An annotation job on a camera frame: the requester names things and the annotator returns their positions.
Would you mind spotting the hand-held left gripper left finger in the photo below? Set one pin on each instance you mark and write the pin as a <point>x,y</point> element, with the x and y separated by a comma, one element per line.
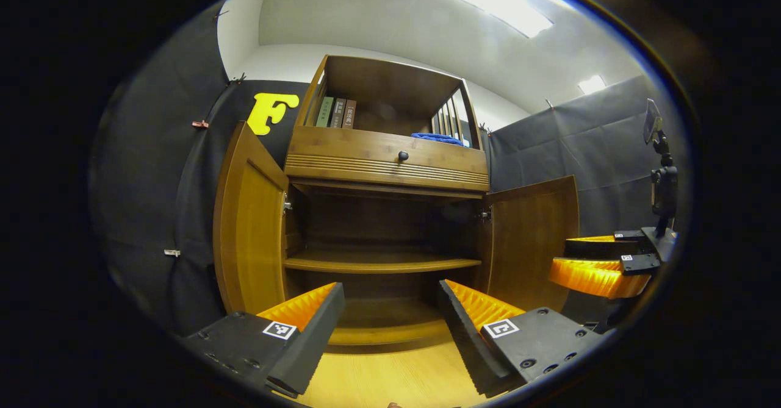
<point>317,335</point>

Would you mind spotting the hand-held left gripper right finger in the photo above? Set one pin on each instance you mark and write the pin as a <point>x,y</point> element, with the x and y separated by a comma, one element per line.
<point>464,335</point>

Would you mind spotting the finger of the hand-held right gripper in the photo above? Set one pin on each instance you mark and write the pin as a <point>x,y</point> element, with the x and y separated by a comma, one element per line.
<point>595,249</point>
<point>640,264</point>

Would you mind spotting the wooden shoe cabinet door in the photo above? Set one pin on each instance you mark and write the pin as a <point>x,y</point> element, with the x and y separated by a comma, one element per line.
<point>531,243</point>
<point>250,237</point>

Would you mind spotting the wooden double-door shoe cabinet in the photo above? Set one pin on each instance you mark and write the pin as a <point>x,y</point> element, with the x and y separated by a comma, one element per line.
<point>390,85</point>

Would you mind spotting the wooden cabinet inner shelf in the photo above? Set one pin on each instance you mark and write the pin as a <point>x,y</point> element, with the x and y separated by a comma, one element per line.
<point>378,263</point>

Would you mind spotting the wooden cabinet drawer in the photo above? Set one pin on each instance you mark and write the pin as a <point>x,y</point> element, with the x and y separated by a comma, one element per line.
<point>348,152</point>

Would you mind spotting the small ceiling light panel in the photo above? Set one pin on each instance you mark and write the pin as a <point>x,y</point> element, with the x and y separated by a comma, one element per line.
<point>592,85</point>

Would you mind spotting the blue cloth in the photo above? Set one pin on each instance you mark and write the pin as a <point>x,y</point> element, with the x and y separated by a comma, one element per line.
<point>438,139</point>

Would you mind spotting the grey-brown book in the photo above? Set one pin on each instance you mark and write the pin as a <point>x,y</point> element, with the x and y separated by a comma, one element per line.
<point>337,113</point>

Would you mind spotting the red-brown book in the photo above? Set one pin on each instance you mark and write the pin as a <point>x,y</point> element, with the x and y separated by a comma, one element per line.
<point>349,114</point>

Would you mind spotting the green book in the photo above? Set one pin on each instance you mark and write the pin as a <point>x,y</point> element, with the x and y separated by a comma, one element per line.
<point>324,112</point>

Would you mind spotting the black backdrop cloth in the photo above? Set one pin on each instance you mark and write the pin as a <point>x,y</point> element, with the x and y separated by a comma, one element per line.
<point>152,182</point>

